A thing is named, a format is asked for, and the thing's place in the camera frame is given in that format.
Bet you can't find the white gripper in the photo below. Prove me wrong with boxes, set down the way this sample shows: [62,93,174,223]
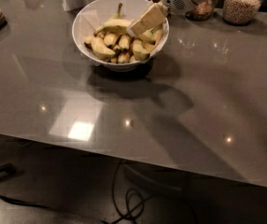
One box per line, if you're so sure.
[127,0,198,35]

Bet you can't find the right edge yellow banana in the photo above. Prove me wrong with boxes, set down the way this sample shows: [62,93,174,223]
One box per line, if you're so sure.
[144,27,163,52]

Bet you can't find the small centre yellow banana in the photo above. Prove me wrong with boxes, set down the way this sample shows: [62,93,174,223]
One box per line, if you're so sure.
[119,35,132,52]

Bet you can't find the small yellow banana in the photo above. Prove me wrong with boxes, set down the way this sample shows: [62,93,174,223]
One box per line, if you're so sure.
[119,35,132,52]
[104,33,119,48]

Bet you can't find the right front yellow banana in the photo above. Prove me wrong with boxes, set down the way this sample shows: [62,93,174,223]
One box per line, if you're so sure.
[132,38,150,61]

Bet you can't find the small middle yellow banana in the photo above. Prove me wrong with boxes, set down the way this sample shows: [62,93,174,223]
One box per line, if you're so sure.
[104,33,119,48]

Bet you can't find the white ceramic bowl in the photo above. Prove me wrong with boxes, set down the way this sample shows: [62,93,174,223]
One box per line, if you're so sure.
[72,0,169,72]

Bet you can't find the left front yellow banana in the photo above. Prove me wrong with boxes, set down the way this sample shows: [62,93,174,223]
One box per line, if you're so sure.
[91,36,116,60]

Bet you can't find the glass jar light beans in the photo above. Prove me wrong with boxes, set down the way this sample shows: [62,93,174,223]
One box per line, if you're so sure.
[223,0,261,25]

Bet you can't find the black floor cable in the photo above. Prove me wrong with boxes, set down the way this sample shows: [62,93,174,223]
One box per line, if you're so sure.
[99,159,200,224]

